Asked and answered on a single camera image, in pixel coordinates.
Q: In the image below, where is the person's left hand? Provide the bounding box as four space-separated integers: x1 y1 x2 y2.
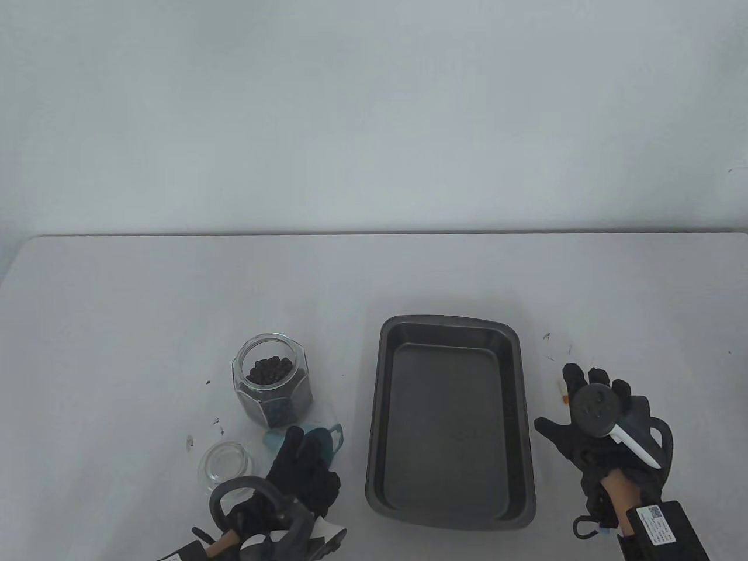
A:
225 425 341 535

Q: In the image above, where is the person's right hand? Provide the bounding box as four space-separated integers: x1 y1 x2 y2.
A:
535 363 673 527

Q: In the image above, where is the light blue plastic funnel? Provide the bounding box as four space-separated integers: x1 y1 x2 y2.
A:
262 422 345 468

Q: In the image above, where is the clear glass jar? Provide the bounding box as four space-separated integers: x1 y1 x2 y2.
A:
232 333 314 427

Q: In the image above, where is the clear glass jar lid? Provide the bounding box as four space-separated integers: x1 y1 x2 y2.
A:
198 441 256 498

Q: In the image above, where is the dark grey baking tray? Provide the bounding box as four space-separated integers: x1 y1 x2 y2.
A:
365 316 536 531

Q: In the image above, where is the person's left forearm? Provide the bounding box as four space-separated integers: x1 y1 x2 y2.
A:
207 529 241 557

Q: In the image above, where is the person's right forearm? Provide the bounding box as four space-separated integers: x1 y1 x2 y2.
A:
602 472 642 535

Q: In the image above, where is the grey and white right controller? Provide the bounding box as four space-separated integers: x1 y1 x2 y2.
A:
572 384 664 470

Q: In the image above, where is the grey and white controller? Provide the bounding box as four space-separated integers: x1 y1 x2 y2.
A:
193 476 347 561
572 384 664 470

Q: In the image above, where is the grey and white left controller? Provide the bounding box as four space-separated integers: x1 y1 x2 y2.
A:
193 476 347 561

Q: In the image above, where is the black right wrist box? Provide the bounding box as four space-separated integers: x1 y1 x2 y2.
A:
618 501 711 561

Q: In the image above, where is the black wrist box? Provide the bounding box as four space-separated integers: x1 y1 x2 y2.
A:
618 501 711 561
158 541 212 561

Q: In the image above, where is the black left wrist box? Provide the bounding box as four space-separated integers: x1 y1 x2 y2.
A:
158 541 212 561

